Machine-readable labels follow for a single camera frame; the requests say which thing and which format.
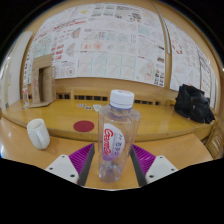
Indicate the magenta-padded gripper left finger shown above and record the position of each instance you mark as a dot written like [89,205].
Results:
[63,165]

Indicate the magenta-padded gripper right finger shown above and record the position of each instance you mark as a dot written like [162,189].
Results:
[160,166]

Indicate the clear plastic water bottle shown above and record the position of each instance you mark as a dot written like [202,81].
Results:
[116,133]

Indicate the white ceramic mug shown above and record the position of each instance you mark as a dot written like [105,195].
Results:
[38,133]

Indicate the flat round red coaster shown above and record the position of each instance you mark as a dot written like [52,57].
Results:
[84,126]

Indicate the small blue white sticker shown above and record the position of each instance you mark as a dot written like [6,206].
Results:
[80,106]

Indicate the wooden chair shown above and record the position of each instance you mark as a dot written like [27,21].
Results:
[216,140]

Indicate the small dark white sticker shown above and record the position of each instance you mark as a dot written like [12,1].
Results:
[88,108]

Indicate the pale yellow card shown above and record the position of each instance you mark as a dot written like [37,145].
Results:
[96,107]

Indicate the black bag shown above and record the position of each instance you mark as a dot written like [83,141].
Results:
[193,103]

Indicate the small clear plastic bottle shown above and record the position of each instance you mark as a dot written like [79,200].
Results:
[25,96]

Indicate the brown cardboard arch model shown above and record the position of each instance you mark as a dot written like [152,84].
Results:
[46,83]

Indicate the large paper poster display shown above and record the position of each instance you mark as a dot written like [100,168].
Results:
[190,60]
[110,43]

